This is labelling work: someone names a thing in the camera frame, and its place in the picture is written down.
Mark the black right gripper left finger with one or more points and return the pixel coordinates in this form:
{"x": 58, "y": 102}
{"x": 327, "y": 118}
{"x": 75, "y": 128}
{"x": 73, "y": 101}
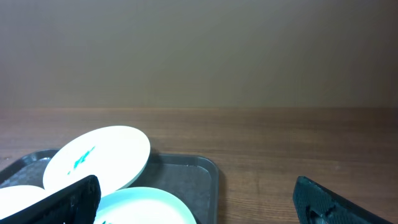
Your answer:
{"x": 75, "y": 204}

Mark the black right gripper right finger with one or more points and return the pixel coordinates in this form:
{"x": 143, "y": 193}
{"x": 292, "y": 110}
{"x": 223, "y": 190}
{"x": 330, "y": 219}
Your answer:
{"x": 316, "y": 204}

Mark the white plate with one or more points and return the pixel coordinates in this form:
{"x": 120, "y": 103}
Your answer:
{"x": 17, "y": 198}
{"x": 143, "y": 205}
{"x": 116, "y": 155}

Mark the dark brown serving tray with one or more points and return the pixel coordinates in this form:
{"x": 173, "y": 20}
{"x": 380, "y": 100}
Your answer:
{"x": 193, "y": 179}

